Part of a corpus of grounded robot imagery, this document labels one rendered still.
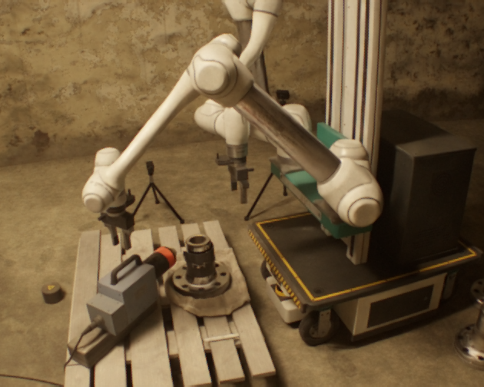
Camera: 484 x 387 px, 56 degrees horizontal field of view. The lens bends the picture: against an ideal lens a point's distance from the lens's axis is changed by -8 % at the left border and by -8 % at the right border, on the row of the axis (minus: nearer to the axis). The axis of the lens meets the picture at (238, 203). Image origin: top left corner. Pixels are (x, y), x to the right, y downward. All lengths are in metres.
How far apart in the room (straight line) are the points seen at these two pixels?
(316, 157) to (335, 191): 0.12
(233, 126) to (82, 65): 2.47
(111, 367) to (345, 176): 1.13
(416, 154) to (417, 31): 3.11
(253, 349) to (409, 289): 0.71
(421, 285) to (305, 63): 2.77
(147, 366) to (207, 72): 1.13
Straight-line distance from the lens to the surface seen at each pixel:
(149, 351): 2.00
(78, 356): 1.97
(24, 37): 4.25
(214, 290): 2.18
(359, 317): 2.08
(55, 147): 4.43
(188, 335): 2.04
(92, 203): 1.58
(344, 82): 2.07
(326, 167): 1.51
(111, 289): 1.94
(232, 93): 1.39
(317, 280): 2.03
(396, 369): 2.14
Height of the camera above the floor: 1.52
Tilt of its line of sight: 27 degrees down
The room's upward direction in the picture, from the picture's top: 2 degrees counter-clockwise
